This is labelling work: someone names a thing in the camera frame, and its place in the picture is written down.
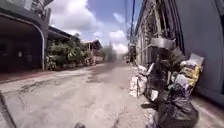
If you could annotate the tree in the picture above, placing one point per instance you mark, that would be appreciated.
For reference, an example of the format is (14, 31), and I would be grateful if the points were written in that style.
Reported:
(110, 53)

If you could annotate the brown-roofed house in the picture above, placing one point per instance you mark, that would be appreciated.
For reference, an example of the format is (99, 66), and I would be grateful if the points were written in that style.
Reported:
(94, 46)

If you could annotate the grey concrete road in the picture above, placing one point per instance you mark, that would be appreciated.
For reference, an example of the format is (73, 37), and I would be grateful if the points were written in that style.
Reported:
(83, 95)

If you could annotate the green bushes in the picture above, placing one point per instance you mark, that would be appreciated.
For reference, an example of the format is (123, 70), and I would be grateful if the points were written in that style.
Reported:
(63, 54)

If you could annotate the dark-roofed building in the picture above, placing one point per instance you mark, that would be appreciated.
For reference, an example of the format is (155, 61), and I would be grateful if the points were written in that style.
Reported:
(60, 33)

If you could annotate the robot's own part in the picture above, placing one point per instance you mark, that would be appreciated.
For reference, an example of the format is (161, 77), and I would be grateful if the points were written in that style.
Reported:
(79, 125)

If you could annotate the pile of rubbish bags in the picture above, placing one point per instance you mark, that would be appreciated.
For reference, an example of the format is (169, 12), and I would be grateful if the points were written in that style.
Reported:
(173, 103)

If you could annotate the grey building with grating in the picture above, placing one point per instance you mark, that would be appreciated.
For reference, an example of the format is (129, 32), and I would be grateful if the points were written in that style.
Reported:
(200, 33)

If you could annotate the grey building with carport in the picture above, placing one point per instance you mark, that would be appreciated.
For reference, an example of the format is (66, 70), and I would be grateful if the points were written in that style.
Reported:
(20, 40)

